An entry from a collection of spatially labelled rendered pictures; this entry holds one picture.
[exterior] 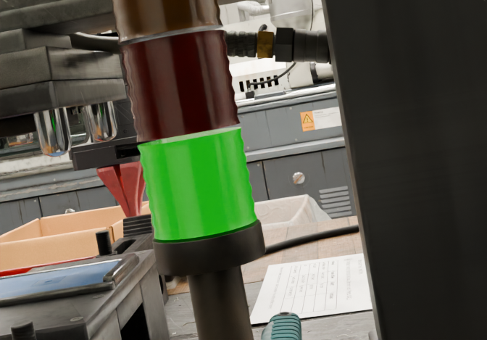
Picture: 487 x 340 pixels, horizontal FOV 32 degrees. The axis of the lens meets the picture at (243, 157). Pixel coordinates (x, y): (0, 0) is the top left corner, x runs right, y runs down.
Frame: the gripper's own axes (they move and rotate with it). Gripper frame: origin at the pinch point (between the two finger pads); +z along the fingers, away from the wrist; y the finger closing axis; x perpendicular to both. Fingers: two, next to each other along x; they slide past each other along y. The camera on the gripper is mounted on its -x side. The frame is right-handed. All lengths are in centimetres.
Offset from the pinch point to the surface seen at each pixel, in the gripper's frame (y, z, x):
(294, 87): 1, -8, -429
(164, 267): -17, -6, 62
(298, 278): -17.3, 7.3, 7.4
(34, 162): 166, 10, -414
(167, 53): -19, -14, 62
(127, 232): -1.6, -0.2, 9.5
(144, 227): -3.3, -0.4, 9.2
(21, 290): -1.0, -1.3, 36.1
